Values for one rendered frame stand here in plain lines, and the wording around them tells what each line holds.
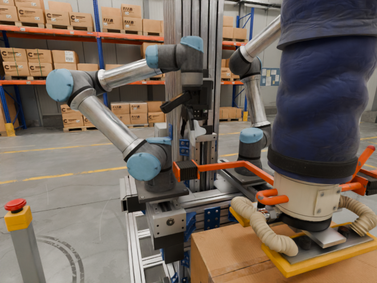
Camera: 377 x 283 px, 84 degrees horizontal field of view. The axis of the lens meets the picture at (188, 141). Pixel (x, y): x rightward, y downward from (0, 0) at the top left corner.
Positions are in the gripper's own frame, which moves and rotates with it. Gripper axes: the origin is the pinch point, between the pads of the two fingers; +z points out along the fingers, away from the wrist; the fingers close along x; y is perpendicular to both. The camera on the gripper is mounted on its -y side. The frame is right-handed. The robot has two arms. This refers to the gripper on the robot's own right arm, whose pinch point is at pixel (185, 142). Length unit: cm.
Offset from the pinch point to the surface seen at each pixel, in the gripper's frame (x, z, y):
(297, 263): -38.9, 22.2, 17.5
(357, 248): -40, 22, 37
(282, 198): -28.7, 10.5, 20.0
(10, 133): 654, 122, -350
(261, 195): -25.8, 10.2, 15.0
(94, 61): 806, -100, -114
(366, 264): -36, 35, 50
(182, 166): -1.9, 8.7, -1.9
